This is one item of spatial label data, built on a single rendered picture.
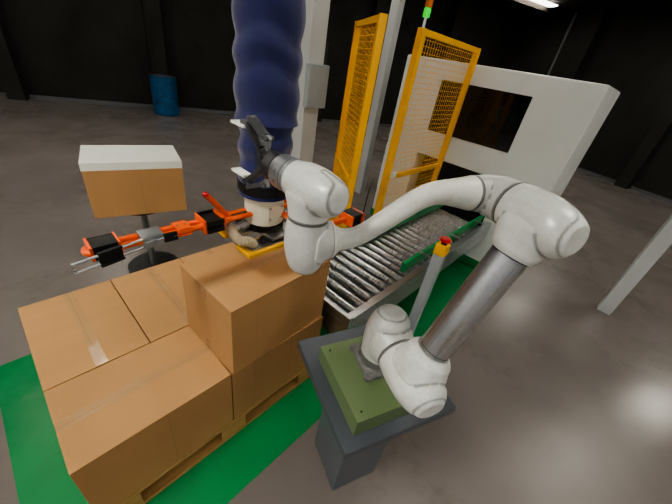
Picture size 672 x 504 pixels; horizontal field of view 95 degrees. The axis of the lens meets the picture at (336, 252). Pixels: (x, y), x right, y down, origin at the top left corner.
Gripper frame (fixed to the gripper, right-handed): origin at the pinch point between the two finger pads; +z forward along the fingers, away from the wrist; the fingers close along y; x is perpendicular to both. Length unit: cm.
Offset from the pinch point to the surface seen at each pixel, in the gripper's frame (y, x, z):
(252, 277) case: 64, 16, 14
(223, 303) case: 64, -3, 6
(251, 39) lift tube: -26.5, 15.3, 17.2
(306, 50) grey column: -26, 128, 119
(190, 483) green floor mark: 159, -30, -6
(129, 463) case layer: 121, -47, 1
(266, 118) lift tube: -4.5, 19.5, 13.5
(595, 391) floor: 155, 214, -150
